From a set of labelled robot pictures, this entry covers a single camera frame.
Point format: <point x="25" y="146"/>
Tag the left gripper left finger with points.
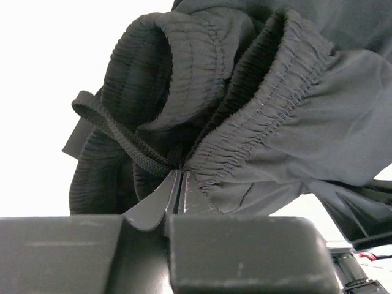
<point x="103" y="253"/>

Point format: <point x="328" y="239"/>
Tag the black shorts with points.
<point x="260" y="101"/>

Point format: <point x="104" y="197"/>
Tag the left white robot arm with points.
<point x="358" y="269"/>

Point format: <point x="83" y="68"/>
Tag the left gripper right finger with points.
<point x="212" y="252"/>

